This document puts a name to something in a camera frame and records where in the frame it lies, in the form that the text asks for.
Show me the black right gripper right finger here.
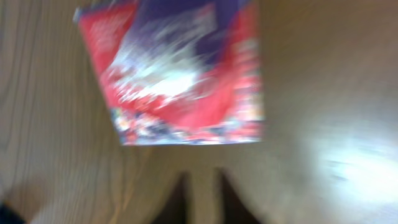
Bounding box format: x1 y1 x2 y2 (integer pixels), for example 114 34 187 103
216 169 261 224

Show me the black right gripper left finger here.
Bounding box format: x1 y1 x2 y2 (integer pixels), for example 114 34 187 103
150 173 188 224

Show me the red purple pad pack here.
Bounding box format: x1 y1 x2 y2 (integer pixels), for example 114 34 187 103
74 0 265 146

